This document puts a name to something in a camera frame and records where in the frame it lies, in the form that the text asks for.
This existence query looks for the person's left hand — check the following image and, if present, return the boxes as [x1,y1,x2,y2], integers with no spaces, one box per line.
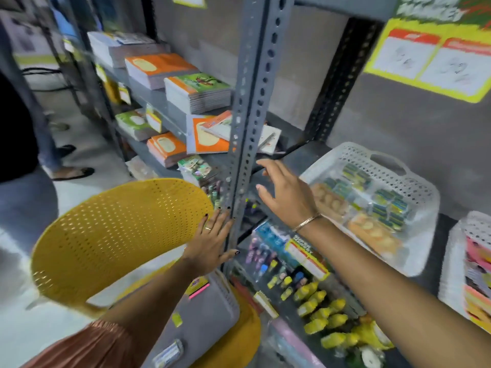
[183,210,241,279]

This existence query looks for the person's right hand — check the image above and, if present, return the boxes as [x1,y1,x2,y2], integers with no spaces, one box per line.
[255,158,320,229]

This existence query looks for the person's right forearm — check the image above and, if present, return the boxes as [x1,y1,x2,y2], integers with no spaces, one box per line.
[297,217,491,368]

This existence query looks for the person's left forearm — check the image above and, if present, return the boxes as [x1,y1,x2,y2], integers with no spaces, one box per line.
[90,257,211,357]

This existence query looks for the bunch of coloured markers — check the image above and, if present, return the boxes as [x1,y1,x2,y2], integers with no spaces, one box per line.
[203,179,224,211]

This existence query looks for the blister pack of pens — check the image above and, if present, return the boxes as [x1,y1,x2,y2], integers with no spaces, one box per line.
[245,221,293,281]

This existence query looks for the yellow and pink packet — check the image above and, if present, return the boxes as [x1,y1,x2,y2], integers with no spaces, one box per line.
[185,276,211,300]

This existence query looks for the pile of green printed packets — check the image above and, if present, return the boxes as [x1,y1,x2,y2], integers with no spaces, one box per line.
[177,155,216,187]

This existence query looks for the orange eraser pack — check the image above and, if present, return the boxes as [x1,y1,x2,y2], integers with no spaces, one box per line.
[346,212,404,260]
[310,182,350,223]

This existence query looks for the grey plastic basket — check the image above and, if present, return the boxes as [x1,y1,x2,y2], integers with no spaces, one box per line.
[141,269,241,368]

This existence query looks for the yellow and red shelf label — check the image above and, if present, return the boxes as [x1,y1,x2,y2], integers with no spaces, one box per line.
[284,235,331,282]

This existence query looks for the orange notebook with yellow oval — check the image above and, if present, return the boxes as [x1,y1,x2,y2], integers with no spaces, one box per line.
[186,114,231,155]

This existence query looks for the white and orange notebook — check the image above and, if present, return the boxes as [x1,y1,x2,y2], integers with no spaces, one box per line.
[199,110,283,156]

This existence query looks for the small stack of orange notebooks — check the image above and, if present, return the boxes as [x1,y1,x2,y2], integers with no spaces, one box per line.
[147,132,188,168]

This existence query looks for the clear plastic wrapped pack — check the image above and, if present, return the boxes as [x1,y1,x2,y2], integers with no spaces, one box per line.
[125,156,159,181]

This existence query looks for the yellow perforated plastic chair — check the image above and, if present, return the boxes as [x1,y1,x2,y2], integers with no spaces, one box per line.
[31,178,262,368]

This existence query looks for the grey slotted metal shelf rack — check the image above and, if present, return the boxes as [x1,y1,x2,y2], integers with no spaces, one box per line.
[58,0,401,280]

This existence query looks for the pink plastic packets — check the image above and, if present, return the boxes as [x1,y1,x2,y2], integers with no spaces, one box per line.
[266,317,328,368]

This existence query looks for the row of yellow glue bottles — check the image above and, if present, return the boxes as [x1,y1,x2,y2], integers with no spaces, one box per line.
[267,264,396,351]

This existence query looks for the pile of green blue erasers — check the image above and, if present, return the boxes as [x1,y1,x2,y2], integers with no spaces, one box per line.
[323,163,411,231]

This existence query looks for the white wrapped packet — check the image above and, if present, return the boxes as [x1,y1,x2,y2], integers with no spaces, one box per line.
[153,339,185,368]

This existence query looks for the stack of pale green notebooks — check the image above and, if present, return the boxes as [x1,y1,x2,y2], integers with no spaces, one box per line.
[115,110,161,142]

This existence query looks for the stack of green cover notebooks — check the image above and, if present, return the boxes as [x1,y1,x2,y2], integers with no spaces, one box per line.
[164,73,233,115]

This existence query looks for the black slotted metal upright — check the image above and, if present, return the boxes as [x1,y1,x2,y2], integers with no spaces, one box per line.
[303,17,385,143]

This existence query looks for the white perforated plastic basket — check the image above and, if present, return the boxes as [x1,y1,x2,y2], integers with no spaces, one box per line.
[299,142,441,278]

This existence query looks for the peach pleated sleeve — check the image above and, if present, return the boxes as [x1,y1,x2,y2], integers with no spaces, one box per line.
[21,320,135,368]

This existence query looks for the stack of white notebooks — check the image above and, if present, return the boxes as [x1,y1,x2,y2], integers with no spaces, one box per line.
[87,31,170,69]

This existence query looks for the yellow and red price poster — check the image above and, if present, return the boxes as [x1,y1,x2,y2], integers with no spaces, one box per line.
[363,0,491,104]

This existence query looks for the white basket with colourful packets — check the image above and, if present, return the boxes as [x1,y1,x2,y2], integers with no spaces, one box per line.
[438,211,491,336]

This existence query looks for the gold bracelet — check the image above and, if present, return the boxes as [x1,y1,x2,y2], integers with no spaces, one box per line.
[293,213,323,233]

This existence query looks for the black cable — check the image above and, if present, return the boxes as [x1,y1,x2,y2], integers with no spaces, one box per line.
[20,66,75,93]

